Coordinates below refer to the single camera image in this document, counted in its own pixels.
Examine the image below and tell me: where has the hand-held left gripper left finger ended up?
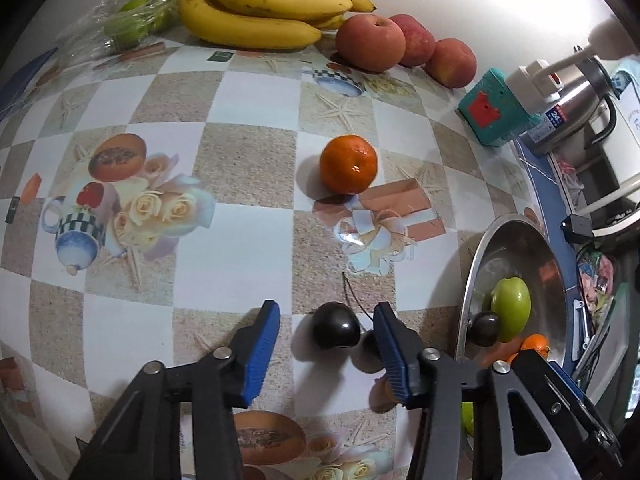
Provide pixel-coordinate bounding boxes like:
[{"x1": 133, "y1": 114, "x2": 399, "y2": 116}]
[{"x1": 67, "y1": 300, "x2": 281, "y2": 480}]

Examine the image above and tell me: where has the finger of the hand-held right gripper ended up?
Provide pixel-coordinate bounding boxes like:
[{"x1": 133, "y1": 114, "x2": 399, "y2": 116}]
[{"x1": 506, "y1": 348, "x2": 623, "y2": 462}]

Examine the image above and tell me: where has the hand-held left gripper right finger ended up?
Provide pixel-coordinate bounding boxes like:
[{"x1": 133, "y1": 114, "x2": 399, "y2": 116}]
[{"x1": 373, "y1": 301, "x2": 584, "y2": 480}]

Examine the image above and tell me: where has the dark cherry with stem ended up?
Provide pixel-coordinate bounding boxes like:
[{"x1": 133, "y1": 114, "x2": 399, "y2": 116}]
[
  {"x1": 360, "y1": 329, "x2": 382, "y2": 361},
  {"x1": 312, "y1": 271, "x2": 373, "y2": 350}
]

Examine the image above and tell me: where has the orange mandarin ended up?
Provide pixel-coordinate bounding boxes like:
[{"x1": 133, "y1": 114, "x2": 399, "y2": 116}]
[
  {"x1": 319, "y1": 134, "x2": 378, "y2": 195},
  {"x1": 521, "y1": 333, "x2": 551, "y2": 356}
]

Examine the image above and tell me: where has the round metal plate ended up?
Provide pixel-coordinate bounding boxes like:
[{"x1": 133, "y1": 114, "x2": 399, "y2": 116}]
[{"x1": 454, "y1": 213, "x2": 571, "y2": 376}]

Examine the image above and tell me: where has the small yellow kumquat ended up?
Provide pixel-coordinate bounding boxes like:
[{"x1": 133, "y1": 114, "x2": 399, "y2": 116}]
[{"x1": 376, "y1": 376, "x2": 401, "y2": 406}]

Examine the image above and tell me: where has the grey flat tray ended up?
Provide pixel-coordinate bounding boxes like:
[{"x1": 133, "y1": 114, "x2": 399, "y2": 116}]
[{"x1": 582, "y1": 282, "x2": 632, "y2": 406}]

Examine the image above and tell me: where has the colourful printed packet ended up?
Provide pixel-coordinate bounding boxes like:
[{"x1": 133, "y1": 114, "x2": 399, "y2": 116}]
[{"x1": 577, "y1": 250, "x2": 616, "y2": 311}]

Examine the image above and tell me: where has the black power adapter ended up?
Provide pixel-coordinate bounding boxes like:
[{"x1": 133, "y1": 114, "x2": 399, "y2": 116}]
[{"x1": 561, "y1": 214, "x2": 595, "y2": 243}]

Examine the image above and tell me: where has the teal box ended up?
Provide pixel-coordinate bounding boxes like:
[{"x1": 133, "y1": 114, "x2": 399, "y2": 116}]
[{"x1": 458, "y1": 68, "x2": 543, "y2": 147}]

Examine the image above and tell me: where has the white appliance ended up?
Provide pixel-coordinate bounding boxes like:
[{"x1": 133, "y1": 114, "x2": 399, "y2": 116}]
[{"x1": 585, "y1": 60, "x2": 640, "y2": 206}]

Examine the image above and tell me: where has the red apple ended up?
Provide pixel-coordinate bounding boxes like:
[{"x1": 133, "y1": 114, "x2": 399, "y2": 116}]
[
  {"x1": 425, "y1": 38, "x2": 477, "y2": 89},
  {"x1": 389, "y1": 13, "x2": 436, "y2": 68},
  {"x1": 335, "y1": 14, "x2": 407, "y2": 73}
]

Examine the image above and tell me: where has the stainless steel kettle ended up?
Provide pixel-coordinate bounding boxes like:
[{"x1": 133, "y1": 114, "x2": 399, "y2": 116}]
[{"x1": 520, "y1": 57, "x2": 621, "y2": 156}]

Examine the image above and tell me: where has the yellow banana bunch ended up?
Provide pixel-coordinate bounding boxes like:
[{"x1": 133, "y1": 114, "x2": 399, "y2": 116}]
[{"x1": 177, "y1": 0, "x2": 377, "y2": 51}]

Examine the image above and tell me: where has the clear plastic fruit container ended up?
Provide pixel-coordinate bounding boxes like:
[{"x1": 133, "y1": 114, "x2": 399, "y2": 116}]
[{"x1": 55, "y1": 0, "x2": 201, "y2": 68}]

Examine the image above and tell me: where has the white plug with cable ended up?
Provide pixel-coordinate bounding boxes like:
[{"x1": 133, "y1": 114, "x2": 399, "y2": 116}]
[{"x1": 505, "y1": 15, "x2": 640, "y2": 106}]

